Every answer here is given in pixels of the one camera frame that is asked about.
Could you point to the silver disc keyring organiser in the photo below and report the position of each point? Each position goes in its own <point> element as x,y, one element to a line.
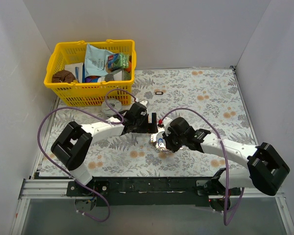
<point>154,139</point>

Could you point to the white blue paper box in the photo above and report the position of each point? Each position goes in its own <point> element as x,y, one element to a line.
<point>77,70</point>

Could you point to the yellow plastic basket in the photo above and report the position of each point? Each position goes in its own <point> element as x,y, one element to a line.
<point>89,94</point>

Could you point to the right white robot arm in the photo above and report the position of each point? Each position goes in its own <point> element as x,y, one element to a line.
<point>262,167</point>

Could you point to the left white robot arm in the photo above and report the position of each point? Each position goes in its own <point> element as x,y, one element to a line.
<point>72,145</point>

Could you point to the light blue chips bag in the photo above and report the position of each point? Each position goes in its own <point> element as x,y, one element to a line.
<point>95,61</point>

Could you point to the wrist white camera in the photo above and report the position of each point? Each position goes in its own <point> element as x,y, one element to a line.
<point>145,103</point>
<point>163,124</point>

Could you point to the floral patterned table mat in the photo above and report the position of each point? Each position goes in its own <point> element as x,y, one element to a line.
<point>207,99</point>

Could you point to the brown round pouch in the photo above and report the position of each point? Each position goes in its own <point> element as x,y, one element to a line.
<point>63,76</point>

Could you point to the blue key tag with key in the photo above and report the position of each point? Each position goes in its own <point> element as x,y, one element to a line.
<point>160,142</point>

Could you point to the orange item in basket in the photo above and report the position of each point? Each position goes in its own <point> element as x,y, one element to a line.
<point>128,69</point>

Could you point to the blue green carton box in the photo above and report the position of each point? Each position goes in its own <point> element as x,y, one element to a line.
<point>117,61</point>

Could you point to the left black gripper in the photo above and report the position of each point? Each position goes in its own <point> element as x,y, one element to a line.
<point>147,125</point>

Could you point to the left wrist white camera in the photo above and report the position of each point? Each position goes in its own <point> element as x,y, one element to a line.
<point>145,103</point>

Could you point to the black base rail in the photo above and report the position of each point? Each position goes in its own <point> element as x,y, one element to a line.
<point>122,191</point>

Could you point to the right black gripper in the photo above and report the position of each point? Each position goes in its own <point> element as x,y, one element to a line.
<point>168,138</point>

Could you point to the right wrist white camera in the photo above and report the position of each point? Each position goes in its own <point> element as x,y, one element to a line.
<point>163,124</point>

